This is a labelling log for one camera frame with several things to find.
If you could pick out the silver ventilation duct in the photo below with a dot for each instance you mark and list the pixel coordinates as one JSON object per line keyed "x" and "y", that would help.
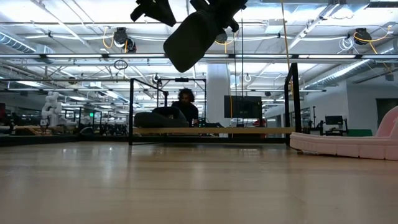
{"x": 342, "y": 73}

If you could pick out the person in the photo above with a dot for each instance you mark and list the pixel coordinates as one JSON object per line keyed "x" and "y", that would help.
{"x": 186, "y": 110}

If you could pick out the black aluminium table frame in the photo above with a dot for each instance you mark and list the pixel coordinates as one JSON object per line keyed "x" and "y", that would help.
{"x": 93, "y": 140}

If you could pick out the white pillar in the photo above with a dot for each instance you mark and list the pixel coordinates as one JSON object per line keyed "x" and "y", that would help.
{"x": 217, "y": 90}

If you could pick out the green box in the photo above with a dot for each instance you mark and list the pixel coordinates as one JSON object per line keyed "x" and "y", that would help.
{"x": 359, "y": 133}

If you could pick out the small monitor on stand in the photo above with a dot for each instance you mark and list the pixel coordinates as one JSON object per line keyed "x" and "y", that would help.
{"x": 333, "y": 120}

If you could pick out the black monitor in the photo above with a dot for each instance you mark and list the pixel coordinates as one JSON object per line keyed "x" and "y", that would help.
{"x": 245, "y": 107}

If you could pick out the white robot figure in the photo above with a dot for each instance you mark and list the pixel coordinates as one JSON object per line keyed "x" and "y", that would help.
{"x": 51, "y": 109}

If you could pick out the long ceiling light bar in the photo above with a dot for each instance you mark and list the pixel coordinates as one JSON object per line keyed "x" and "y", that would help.
{"x": 77, "y": 56}

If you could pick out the black frame wooden shelf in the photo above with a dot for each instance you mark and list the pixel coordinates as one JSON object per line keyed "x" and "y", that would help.
{"x": 233, "y": 130}

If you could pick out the pink slide sandal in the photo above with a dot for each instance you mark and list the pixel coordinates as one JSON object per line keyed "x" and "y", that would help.
{"x": 342, "y": 147}

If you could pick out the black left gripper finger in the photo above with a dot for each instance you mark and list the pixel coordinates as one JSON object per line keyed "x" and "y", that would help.
{"x": 160, "y": 11}
{"x": 139, "y": 13}

